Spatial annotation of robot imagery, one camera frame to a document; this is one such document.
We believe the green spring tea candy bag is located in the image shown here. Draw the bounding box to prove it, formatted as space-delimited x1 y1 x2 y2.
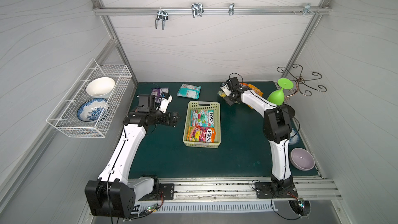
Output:
218 91 227 99

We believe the mint blossom Fox's candy bag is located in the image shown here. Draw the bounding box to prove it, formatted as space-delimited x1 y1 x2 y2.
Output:
190 110 215 128

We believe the teal mint candy bag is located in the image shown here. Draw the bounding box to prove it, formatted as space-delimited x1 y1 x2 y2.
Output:
177 84 201 100

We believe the lemon blackcurrant Fox's candy bag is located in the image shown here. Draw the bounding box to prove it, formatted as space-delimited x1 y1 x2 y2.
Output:
187 127 216 143

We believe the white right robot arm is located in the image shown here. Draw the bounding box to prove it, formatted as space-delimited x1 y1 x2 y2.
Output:
220 77 295 195

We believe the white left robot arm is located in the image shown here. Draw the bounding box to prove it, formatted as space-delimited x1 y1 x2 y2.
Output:
85 111 181 219

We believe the pale green perforated plastic basket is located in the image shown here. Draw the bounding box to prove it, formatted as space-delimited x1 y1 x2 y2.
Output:
182 101 221 149

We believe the yellow orange candy bag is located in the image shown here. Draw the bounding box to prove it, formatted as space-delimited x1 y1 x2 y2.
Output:
247 84 263 97

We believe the purple candy bag back side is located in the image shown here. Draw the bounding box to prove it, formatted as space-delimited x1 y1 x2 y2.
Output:
151 88 169 99

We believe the green plastic wine glass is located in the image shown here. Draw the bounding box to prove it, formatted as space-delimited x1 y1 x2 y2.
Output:
267 78 293 106

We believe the metal glass holder stand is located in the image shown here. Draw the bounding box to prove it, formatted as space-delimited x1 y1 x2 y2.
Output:
277 63 327 103

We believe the white ceramic bowl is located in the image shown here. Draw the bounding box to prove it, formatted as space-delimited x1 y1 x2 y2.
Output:
86 77 116 99

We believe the blue patterned ceramic bowl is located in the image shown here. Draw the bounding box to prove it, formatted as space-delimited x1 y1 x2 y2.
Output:
77 98 108 122

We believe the small blue patterned dish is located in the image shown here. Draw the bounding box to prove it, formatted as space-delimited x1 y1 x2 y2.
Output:
289 128 301 145

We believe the small metal hook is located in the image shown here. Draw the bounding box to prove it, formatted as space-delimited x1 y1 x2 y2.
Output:
229 3 235 16

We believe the metal hook centre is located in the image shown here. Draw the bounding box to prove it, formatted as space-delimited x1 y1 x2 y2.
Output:
191 3 204 19

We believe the lilac bowl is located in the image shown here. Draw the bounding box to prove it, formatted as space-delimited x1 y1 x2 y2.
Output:
290 148 315 171

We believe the metal double hook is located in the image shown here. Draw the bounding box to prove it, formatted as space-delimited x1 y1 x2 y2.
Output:
155 10 169 30

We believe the metal hook right end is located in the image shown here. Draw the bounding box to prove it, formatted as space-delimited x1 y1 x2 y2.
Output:
292 3 318 16

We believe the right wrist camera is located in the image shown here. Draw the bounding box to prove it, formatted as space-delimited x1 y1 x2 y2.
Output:
220 82 231 96

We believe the white wire wall basket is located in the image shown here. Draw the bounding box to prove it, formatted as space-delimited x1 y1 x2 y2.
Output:
46 59 132 138

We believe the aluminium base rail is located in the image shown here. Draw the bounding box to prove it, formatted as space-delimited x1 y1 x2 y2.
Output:
159 176 343 202

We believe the aluminium top rail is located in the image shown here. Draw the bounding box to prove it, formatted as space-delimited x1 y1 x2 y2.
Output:
93 5 332 17

